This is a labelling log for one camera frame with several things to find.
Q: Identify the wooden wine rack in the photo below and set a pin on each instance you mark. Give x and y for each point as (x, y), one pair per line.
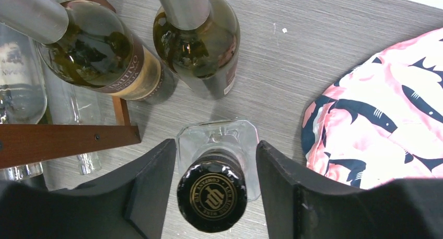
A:
(69, 137)

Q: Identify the dark green bottle far back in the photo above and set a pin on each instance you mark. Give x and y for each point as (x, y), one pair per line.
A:
(199, 41)

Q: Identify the dark green bottle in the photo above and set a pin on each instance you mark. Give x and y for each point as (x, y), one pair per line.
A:
(88, 45)
(199, 41)

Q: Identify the clear bottle with dark cap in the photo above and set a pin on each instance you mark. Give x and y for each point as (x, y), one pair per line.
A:
(218, 165)

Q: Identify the pink shark print cloth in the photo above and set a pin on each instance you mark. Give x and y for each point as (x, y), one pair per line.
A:
(382, 120)

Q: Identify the dark green bottle far left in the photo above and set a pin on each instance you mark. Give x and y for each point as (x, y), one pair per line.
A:
(88, 45)

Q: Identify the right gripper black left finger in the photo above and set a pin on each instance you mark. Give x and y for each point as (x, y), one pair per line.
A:
(128, 202)

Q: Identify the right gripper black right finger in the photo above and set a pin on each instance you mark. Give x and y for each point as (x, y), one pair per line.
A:
(300, 203)

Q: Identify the small clear glass bottle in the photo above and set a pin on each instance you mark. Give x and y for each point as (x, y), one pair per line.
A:
(23, 96)

